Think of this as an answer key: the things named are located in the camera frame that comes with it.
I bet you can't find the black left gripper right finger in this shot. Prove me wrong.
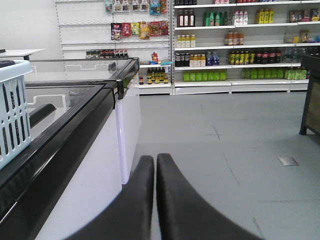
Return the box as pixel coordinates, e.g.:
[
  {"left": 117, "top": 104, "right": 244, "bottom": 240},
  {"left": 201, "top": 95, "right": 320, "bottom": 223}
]
[{"left": 156, "top": 153, "right": 259, "bottom": 240}]

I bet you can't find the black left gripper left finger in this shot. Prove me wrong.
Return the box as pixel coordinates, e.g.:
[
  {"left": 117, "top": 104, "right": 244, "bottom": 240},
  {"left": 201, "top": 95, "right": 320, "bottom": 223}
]
[{"left": 67, "top": 155, "right": 155, "bottom": 240}]

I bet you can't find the light blue plastic basket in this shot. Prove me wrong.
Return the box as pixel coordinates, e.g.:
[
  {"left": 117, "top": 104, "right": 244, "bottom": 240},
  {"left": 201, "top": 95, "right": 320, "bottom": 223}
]
[{"left": 0, "top": 60, "right": 32, "bottom": 169}]

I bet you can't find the near black-rimmed chest freezer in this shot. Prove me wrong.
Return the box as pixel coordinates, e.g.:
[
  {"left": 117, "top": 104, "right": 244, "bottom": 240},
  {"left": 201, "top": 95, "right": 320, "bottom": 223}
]
[{"left": 0, "top": 80, "right": 123, "bottom": 240}]

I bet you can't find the black-rimmed chest freezer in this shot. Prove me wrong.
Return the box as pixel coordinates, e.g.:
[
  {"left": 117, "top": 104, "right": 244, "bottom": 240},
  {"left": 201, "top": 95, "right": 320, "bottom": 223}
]
[
  {"left": 0, "top": 80, "right": 123, "bottom": 240},
  {"left": 26, "top": 58, "right": 141, "bottom": 184}
]

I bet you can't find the metal floor socket plate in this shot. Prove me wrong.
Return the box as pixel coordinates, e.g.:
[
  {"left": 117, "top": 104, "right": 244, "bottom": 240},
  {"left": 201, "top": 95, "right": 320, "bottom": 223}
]
[{"left": 278, "top": 157, "right": 300, "bottom": 167}]

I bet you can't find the far black-rimmed chest freezer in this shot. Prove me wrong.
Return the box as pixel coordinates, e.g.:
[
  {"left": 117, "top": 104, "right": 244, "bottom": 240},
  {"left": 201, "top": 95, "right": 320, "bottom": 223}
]
[{"left": 26, "top": 58, "right": 141, "bottom": 184}]

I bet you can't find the dark wooden display stand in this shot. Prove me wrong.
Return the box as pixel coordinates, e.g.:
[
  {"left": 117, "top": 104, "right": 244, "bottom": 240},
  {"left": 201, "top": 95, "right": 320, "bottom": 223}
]
[{"left": 299, "top": 55, "right": 320, "bottom": 136}]

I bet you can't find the white supermarket shelving unit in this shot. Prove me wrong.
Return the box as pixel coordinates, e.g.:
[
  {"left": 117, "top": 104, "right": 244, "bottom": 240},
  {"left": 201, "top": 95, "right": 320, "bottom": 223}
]
[{"left": 170, "top": 0, "right": 320, "bottom": 95}]

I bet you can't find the white pegboard shelving unit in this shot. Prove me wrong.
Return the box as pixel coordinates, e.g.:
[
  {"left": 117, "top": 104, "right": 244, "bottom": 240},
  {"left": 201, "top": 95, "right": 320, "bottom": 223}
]
[{"left": 54, "top": 0, "right": 174, "bottom": 95}]

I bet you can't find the white table top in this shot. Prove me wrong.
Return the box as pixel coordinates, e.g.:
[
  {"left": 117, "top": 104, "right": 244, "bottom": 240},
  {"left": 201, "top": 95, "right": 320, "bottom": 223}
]
[{"left": 0, "top": 48, "right": 45, "bottom": 61}]

